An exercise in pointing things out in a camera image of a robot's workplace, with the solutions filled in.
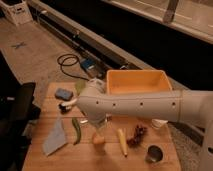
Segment white storage box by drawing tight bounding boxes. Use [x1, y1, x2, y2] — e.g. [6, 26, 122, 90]
[0, 0, 33, 26]

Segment green translucent cup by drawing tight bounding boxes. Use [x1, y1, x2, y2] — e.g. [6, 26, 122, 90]
[75, 80, 86, 94]

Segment white paper cup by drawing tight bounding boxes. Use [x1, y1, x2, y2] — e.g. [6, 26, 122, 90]
[151, 119, 168, 129]

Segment blue sponge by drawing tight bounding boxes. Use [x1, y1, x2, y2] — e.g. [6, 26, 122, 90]
[55, 88, 73, 101]

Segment blue folded cloth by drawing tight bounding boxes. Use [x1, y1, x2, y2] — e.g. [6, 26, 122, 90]
[42, 118, 67, 156]

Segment yellow-red apple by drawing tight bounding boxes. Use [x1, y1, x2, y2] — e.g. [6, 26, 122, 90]
[92, 133, 105, 145]

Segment metal cup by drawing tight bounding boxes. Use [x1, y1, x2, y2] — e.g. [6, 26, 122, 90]
[145, 145, 163, 163]

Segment green chili pepper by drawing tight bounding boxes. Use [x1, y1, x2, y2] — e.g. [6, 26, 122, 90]
[72, 117, 81, 145]

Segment black chair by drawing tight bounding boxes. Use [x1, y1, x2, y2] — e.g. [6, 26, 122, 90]
[0, 51, 41, 171]

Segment yellow plastic bin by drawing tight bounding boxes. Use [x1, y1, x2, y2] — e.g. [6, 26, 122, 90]
[106, 70, 172, 94]

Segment dark grape bunch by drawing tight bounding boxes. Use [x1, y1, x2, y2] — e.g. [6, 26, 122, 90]
[127, 125, 147, 148]

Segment black cable loop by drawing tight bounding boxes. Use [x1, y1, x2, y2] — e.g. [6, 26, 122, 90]
[56, 53, 93, 82]

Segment silver fork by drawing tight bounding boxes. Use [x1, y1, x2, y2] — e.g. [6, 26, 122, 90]
[80, 116, 112, 124]

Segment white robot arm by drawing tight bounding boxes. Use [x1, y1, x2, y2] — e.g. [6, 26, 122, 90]
[77, 79, 213, 171]

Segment yellow corn cob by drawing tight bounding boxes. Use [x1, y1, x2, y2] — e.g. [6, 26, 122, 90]
[117, 129, 128, 157]

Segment blue power box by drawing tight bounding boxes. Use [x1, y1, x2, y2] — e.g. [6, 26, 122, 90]
[80, 59, 105, 79]

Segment white handled brush tool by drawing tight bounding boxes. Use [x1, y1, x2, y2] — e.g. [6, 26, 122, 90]
[59, 99, 77, 112]

